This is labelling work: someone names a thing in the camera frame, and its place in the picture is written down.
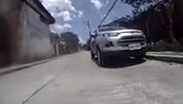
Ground buildings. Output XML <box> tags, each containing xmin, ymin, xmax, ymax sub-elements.
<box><xmin>49</xmin><ymin>28</ymin><xmax>83</xmax><ymax>58</ymax></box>

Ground pole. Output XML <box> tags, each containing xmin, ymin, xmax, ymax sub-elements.
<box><xmin>85</xmin><ymin>19</ymin><xmax>93</xmax><ymax>38</ymax></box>

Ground silver car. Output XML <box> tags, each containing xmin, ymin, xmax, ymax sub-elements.
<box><xmin>87</xmin><ymin>20</ymin><xmax>150</xmax><ymax>70</ymax></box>

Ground grey concrete road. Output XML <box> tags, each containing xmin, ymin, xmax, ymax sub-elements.
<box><xmin>0</xmin><ymin>39</ymin><xmax>183</xmax><ymax>104</ymax></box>

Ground grey concrete building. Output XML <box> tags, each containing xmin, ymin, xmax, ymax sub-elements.
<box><xmin>0</xmin><ymin>0</ymin><xmax>61</xmax><ymax>69</ymax></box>

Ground dark fence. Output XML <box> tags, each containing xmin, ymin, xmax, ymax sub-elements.
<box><xmin>107</xmin><ymin>0</ymin><xmax>183</xmax><ymax>51</ymax></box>

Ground concrete kerb strip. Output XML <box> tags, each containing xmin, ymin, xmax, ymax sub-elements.
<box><xmin>0</xmin><ymin>57</ymin><xmax>62</xmax><ymax>80</ymax></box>
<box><xmin>145</xmin><ymin>47</ymin><xmax>183</xmax><ymax>75</ymax></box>

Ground overhead wires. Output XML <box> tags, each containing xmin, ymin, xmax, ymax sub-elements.
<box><xmin>93</xmin><ymin>0</ymin><xmax>130</xmax><ymax>29</ymax></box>

